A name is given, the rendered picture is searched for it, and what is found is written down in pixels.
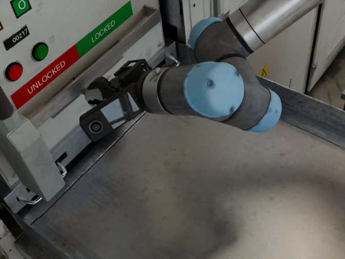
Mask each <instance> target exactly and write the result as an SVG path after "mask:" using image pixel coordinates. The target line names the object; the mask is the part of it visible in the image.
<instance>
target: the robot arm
mask: <svg viewBox="0 0 345 259"><path fill-rule="evenodd" d="M324 1H325V0H249V1H247V2H246V3H245V4H244V5H242V6H241V7H240V8H238V9H237V10H236V11H234V12H233V13H232V14H231V15H229V16H228V17H227V18H225V19H224V20H222V19H220V18H218V17H209V18H208V19H205V20H201V21H199V22H198V23H197V24H196V25H195V26H194V27H193V29H192V30H191V32H190V35H189V43H190V45H191V48H192V50H193V54H194V58H195V60H196V61H197V62H198V64H191V65H182V66H173V67H172V65H171V64H169V65H165V66H164V67H163V68H159V67H157V68H155V69H154V70H153V69H152V67H150V66H149V65H148V63H147V62H146V60H145V59H139V60H132V61H127V62H126V63H125V64H124V65H123V66H122V67H121V68H120V69H119V70H117V71H116V72H115V73H114V74H113V75H114V76H115V78H114V79H112V78H113V75H109V76H107V77H98V78H96V79H95V80H94V81H92V82H91V83H90V85H89V86H88V87H87V89H86V91H85V99H86V101H87V102H88V104H89V105H90V106H92V107H93V108H92V109H90V110H89V111H87V112H86V113H84V114H82V115H81V116H80V119H79V121H80V127H81V128H82V130H83V131H84V132H85V134H86V135H87V136H88V138H89V139H90V140H91V141H93V142H96V141H98V140H100V139H101V138H103V137H104V136H106V135H108V134H109V133H111V132H112V131H114V130H115V129H117V128H118V127H120V126H121V125H123V124H124V123H126V122H128V121H130V120H131V119H134V118H135V117H136V116H138V115H139V114H140V113H142V112H144V111H146V112H148V113H152V114H156V115H166V116H177V115H182V116H198V117H202V118H205V119H209V120H213V121H217V122H221V123H224V124H227V125H231V126H234V127H237V128H240V129H241V130H243V131H252V132H257V133H263V132H266V131H268V130H270V129H271V128H273V127H274V125H275V124H276V123H277V122H278V120H279V118H280V115H281V110H282V105H281V100H280V98H279V96H278V95H277V94H276V93H275V92H274V91H272V90H270V89H269V88H268V87H265V86H262V85H261V84H260V83H259V81H258V79H257V78H256V76H255V74H254V72H253V71H252V69H251V67H250V65H249V63H248V61H247V60H246V57H248V56H249V55H250V54H252V53H253V52H255V51H256V50H257V49H259V48H260V47H262V46H263V45H264V44H266V43H267V42H268V41H270V40H271V39H273V38H274V37H275V36H277V35H278V34H279V33H281V32H282V31H284V30H285V29H287V28H288V27H289V26H290V25H292V24H293V23H295V22H296V21H298V20H299V19H300V18H302V17H303V16H304V15H306V14H307V13H309V12H310V11H311V10H313V9H314V8H316V7H317V6H318V5H320V4H321V3H322V2H324ZM135 62H136V63H135ZM130 63H135V64H134V65H133V66H128V65H129V64H130ZM142 64H144V65H142ZM146 66H147V67H146Z"/></svg>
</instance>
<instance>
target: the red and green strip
mask: <svg viewBox="0 0 345 259"><path fill-rule="evenodd" d="M132 15H133V12H132V7H131V1H129V2H128V3H126V4H125V5H124V6H123V7H121V8H120V9H119V10H118V11H116V12H115V13H114V14H113V15H111V16H110V17H109V18H108V19H106V20H105V21H104V22H103V23H101V24H100V25H98V26H97V27H96V28H95V29H94V30H93V31H91V32H90V33H89V34H87V35H86V36H85V37H84V38H82V39H81V40H80V41H79V42H77V43H76V44H75V45H73V46H72V47H71V48H70V49H68V50H67V51H66V52H65V53H64V54H62V55H61V56H60V57H59V58H57V59H56V60H55V61H54V62H52V63H51V64H50V65H49V66H47V67H46V68H45V69H44V70H42V71H41V72H40V73H38V74H37V75H36V76H35V77H34V78H32V79H31V80H30V81H29V82H27V83H26V84H25V85H24V86H22V87H21V88H20V89H19V90H17V91H16V92H15V93H14V94H12V95H11V99H12V101H13V103H14V104H15V106H16V108H17V109H19V108H20V107H21V106H23V105H24V104H25V103H26V102H27V101H29V100H30V99H31V98H32V97H34V96H35V95H36V94H37V93H38V92H40V91H41V90H42V89H43V88H44V87H46V86H47V85H48V84H49V83H50V82H52V81H53V80H54V79H55V78H57V77H58V76H59V75H60V74H61V73H63V72H64V71H65V70H66V69H67V68H69V67H70V66H71V65H72V64H73V63H75V62H76V61H77V60H78V59H80V58H81V57H82V56H83V55H84V54H86V53H87V52H88V51H89V50H90V49H92V48H93V47H94V46H95V45H96V44H98V43H99V42H100V41H101V40H103V39H104V38H105V37H107V36H108V35H109V34H110V33H111V32H113V31H114V30H115V29H116V28H118V27H119V26H120V25H121V24H122V23H123V22H125V21H126V20H127V19H128V18H130V17H131V16H132Z"/></svg>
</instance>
